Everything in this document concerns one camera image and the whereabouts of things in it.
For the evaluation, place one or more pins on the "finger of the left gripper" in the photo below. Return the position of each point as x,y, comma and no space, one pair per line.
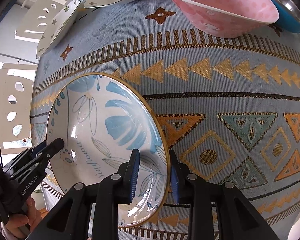
43,152

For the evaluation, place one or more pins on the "blue steel bowl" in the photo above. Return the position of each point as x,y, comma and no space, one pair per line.
289,15

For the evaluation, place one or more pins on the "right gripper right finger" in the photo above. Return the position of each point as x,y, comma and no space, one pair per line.
237,218

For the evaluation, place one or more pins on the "person's left hand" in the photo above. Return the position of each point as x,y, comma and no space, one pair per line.
12,229

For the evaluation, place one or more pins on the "pink ceramic bowl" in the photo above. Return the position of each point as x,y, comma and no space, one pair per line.
228,18

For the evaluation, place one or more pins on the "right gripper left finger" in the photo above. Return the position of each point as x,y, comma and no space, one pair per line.
91,212

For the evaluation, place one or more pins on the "blue floral ceramic bowl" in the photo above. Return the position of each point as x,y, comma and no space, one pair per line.
101,121

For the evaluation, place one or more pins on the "patterned blue woven table mat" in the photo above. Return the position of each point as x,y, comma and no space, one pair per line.
228,107

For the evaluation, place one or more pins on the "white cutout chair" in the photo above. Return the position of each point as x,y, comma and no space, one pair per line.
35,22
16,86

